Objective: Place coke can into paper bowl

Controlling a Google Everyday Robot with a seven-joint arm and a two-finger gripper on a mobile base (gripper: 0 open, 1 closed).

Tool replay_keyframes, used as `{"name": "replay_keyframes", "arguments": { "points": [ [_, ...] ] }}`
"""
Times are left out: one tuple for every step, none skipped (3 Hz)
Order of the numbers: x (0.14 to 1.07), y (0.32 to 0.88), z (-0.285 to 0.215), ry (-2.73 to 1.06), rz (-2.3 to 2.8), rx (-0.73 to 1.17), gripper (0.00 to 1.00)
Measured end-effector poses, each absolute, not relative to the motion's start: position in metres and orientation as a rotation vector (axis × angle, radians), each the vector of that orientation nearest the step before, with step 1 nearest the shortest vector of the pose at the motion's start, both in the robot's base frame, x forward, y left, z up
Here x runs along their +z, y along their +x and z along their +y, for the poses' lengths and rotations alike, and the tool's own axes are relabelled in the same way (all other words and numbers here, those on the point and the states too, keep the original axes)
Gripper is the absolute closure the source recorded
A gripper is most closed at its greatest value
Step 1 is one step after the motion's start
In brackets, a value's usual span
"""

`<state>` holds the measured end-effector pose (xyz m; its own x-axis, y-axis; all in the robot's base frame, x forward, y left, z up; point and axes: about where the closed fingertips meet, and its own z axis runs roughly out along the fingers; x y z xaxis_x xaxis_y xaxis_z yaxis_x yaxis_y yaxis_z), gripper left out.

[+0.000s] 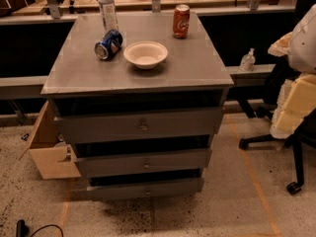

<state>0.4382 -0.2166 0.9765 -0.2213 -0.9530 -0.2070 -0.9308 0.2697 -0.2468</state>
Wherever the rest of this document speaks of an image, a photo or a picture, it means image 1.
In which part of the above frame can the cardboard box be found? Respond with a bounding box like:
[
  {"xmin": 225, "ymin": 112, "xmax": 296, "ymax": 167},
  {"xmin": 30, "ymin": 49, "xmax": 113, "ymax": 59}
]
[{"xmin": 19, "ymin": 102, "xmax": 80, "ymax": 180}]

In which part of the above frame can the hand sanitizer bottle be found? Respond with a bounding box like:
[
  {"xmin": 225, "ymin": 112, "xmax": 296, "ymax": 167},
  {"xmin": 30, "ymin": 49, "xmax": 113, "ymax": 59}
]
[{"xmin": 240, "ymin": 48, "xmax": 256, "ymax": 71}]

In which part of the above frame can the middle grey drawer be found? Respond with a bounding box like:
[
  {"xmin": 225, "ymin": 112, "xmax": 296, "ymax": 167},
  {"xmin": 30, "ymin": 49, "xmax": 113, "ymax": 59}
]
[{"xmin": 75, "ymin": 148, "xmax": 212, "ymax": 178}]

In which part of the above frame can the bottom grey drawer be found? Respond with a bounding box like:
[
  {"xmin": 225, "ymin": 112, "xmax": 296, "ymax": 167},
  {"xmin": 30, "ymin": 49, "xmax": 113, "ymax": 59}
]
[{"xmin": 87, "ymin": 178, "xmax": 204, "ymax": 200}]

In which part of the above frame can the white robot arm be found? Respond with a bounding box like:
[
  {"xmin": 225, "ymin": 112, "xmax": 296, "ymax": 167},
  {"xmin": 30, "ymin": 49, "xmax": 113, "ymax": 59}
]
[{"xmin": 270, "ymin": 5, "xmax": 316, "ymax": 139}]

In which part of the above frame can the clear plastic water bottle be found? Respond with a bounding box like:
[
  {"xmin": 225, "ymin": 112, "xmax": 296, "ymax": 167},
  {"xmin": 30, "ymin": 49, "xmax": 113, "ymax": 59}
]
[{"xmin": 98, "ymin": 0, "xmax": 119, "ymax": 33}]

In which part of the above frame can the grey drawer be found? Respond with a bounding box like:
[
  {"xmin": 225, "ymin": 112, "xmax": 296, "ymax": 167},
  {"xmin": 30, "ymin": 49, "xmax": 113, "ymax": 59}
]
[
  {"xmin": 75, "ymin": 148, "xmax": 212, "ymax": 178},
  {"xmin": 87, "ymin": 178, "xmax": 204, "ymax": 200},
  {"xmin": 54, "ymin": 108, "xmax": 223, "ymax": 144}
]

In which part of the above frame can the grey metal rail frame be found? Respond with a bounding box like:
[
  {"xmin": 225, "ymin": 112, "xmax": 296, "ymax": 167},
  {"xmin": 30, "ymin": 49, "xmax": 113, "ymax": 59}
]
[{"xmin": 0, "ymin": 5, "xmax": 293, "ymax": 100}]

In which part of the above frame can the black office chair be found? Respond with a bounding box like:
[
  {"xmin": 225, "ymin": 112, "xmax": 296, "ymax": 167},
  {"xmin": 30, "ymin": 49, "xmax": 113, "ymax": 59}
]
[{"xmin": 238, "ymin": 59, "xmax": 316, "ymax": 197}]

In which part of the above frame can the top grey drawer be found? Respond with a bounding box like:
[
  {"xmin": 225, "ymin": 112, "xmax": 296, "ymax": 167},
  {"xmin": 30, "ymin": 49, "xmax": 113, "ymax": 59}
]
[{"xmin": 54, "ymin": 108, "xmax": 223, "ymax": 144}]

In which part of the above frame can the grey drawer cabinet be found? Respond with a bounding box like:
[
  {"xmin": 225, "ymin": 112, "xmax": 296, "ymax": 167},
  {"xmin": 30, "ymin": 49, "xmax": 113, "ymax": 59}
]
[{"xmin": 41, "ymin": 12, "xmax": 233, "ymax": 188}]

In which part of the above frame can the blue soda can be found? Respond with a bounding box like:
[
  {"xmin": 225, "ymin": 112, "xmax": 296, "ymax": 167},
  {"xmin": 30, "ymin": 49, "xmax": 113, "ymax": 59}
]
[{"xmin": 94, "ymin": 30, "xmax": 122, "ymax": 60}]

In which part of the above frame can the red coke can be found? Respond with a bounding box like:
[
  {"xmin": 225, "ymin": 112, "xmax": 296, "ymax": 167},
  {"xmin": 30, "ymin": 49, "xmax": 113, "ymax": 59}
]
[{"xmin": 173, "ymin": 4, "xmax": 190, "ymax": 39}]

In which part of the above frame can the white paper bowl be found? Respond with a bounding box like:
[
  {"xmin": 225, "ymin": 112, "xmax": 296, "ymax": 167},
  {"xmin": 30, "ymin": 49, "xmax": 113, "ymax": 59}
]
[{"xmin": 123, "ymin": 41, "xmax": 168, "ymax": 69}]

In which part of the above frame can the black cable with plug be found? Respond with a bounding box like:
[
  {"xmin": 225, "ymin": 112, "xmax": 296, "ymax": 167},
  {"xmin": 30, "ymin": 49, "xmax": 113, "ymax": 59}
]
[{"xmin": 15, "ymin": 218, "xmax": 65, "ymax": 237}]

